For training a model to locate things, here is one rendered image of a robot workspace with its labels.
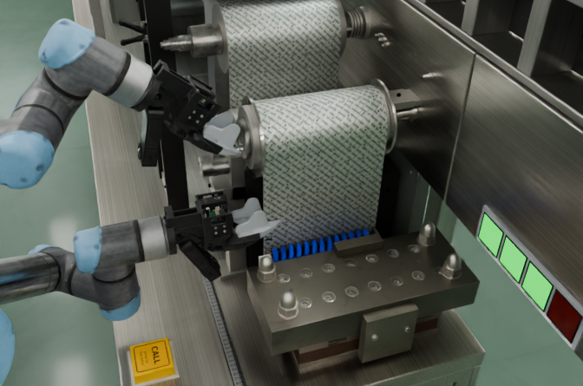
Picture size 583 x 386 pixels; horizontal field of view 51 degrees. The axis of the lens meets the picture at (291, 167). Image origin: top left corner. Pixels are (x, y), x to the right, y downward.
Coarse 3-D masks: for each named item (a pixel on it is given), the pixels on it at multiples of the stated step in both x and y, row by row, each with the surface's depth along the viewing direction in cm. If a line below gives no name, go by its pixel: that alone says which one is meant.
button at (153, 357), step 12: (132, 348) 112; (144, 348) 112; (156, 348) 112; (168, 348) 112; (132, 360) 110; (144, 360) 110; (156, 360) 110; (168, 360) 110; (144, 372) 108; (156, 372) 108; (168, 372) 109
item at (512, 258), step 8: (504, 248) 97; (512, 248) 95; (504, 256) 97; (512, 256) 95; (520, 256) 93; (504, 264) 98; (512, 264) 96; (520, 264) 94; (512, 272) 96; (520, 272) 94
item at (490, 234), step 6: (486, 216) 100; (486, 222) 101; (492, 222) 99; (486, 228) 101; (492, 228) 99; (498, 228) 98; (480, 234) 103; (486, 234) 101; (492, 234) 100; (498, 234) 98; (486, 240) 101; (492, 240) 100; (498, 240) 98; (492, 246) 100; (498, 246) 98
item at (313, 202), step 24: (312, 168) 111; (336, 168) 113; (360, 168) 115; (264, 192) 111; (288, 192) 113; (312, 192) 115; (336, 192) 116; (360, 192) 118; (288, 216) 116; (312, 216) 118; (336, 216) 120; (360, 216) 122; (264, 240) 117; (288, 240) 119
